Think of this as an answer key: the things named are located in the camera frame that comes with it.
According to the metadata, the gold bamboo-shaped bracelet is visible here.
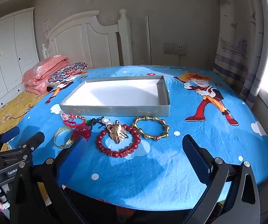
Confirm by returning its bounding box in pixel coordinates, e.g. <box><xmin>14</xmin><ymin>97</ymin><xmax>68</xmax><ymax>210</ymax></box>
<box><xmin>132</xmin><ymin>116</ymin><xmax>170</xmax><ymax>141</ymax></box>

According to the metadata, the grey wall switch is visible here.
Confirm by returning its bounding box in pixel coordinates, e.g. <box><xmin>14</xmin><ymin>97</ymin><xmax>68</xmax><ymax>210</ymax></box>
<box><xmin>163</xmin><ymin>42</ymin><xmax>174</xmax><ymax>54</ymax></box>

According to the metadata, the printed curtain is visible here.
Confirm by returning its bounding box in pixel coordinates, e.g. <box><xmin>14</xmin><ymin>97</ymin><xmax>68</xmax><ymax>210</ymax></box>
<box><xmin>213</xmin><ymin>0</ymin><xmax>268</xmax><ymax>103</ymax></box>

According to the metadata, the white wardrobe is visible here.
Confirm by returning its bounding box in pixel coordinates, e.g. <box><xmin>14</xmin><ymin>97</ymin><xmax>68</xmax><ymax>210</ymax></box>
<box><xmin>0</xmin><ymin>7</ymin><xmax>40</xmax><ymax>112</ymax></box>

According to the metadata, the blue cartoon printed blanket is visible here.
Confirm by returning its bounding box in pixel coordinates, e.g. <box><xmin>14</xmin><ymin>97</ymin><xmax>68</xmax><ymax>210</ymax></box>
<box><xmin>7</xmin><ymin>65</ymin><xmax>268</xmax><ymax>211</ymax></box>

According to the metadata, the white wooden headboard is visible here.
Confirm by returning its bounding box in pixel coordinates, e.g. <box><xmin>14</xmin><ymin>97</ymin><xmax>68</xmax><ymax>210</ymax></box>
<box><xmin>42</xmin><ymin>9</ymin><xmax>134</xmax><ymax>68</ymax></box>

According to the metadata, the gold wire ring ornament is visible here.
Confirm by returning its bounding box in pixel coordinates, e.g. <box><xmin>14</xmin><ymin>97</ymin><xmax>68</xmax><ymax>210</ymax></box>
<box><xmin>105</xmin><ymin>119</ymin><xmax>129</xmax><ymax>144</ymax></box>

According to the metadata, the thin black cable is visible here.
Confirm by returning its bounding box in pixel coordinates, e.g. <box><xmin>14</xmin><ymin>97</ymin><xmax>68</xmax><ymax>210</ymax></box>
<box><xmin>9</xmin><ymin>103</ymin><xmax>35</xmax><ymax>120</ymax></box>

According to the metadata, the green pendant with black cord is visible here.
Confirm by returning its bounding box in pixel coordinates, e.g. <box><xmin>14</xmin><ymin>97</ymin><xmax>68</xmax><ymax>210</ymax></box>
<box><xmin>85</xmin><ymin>117</ymin><xmax>105</xmax><ymax>131</ymax></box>

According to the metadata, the gold bangle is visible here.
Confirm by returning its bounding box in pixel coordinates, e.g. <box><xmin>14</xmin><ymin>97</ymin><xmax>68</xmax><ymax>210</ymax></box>
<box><xmin>54</xmin><ymin>126</ymin><xmax>75</xmax><ymax>149</ymax></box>

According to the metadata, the red bead bracelet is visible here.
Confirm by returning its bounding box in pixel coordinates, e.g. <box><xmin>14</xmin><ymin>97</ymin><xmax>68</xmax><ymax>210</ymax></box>
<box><xmin>96</xmin><ymin>124</ymin><xmax>141</xmax><ymax>158</ymax></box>

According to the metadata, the patterned pillow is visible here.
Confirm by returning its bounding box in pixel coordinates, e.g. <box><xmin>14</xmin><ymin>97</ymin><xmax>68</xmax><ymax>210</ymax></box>
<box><xmin>46</xmin><ymin>62</ymin><xmax>88</xmax><ymax>84</ymax></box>

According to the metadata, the grey wall socket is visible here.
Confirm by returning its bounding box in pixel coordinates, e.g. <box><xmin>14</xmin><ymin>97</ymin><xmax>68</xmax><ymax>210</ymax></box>
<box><xmin>173</xmin><ymin>44</ymin><xmax>187</xmax><ymax>56</ymax></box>

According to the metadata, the folded pink floral quilt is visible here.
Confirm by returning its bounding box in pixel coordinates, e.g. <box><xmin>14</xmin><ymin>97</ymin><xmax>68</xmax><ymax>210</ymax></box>
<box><xmin>22</xmin><ymin>55</ymin><xmax>69</xmax><ymax>95</ymax></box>

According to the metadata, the paper note on wall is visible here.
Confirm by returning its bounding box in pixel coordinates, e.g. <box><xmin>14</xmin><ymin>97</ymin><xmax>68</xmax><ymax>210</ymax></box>
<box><xmin>43</xmin><ymin>19</ymin><xmax>52</xmax><ymax>39</ymax></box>

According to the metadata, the red flower pendant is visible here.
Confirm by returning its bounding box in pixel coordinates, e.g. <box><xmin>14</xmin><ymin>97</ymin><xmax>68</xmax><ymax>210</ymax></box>
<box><xmin>74</xmin><ymin>122</ymin><xmax>92</xmax><ymax>143</ymax></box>

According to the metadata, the yellow floral bedsheet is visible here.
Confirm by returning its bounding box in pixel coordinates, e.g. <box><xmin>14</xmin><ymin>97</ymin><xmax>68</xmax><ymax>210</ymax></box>
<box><xmin>0</xmin><ymin>90</ymin><xmax>48</xmax><ymax>145</ymax></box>

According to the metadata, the red string bracelet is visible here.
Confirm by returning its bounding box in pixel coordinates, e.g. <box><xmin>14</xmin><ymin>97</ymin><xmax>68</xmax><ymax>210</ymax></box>
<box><xmin>60</xmin><ymin>113</ymin><xmax>87</xmax><ymax>129</ymax></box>

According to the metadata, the metal pole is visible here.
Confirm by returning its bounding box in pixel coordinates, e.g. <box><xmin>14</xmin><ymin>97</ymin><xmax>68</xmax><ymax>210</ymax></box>
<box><xmin>145</xmin><ymin>16</ymin><xmax>152</xmax><ymax>65</ymax></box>

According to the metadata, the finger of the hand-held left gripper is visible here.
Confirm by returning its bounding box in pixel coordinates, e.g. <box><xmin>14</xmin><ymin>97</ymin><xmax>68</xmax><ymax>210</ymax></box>
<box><xmin>0</xmin><ymin>131</ymin><xmax>45</xmax><ymax>160</ymax></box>
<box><xmin>0</xmin><ymin>126</ymin><xmax>21</xmax><ymax>154</ymax></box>

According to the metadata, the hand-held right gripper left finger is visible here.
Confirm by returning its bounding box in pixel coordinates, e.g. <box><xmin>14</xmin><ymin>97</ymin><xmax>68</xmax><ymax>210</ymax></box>
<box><xmin>9</xmin><ymin>137</ymin><xmax>88</xmax><ymax>224</ymax></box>

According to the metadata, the shallow grey cardboard box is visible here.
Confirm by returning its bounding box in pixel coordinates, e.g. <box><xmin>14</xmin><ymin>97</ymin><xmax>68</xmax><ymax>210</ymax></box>
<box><xmin>59</xmin><ymin>75</ymin><xmax>171</xmax><ymax>117</ymax></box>

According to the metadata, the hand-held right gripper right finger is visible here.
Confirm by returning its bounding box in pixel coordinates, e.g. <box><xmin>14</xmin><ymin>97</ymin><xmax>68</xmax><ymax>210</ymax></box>
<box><xmin>182</xmin><ymin>134</ymin><xmax>260</xmax><ymax>224</ymax></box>

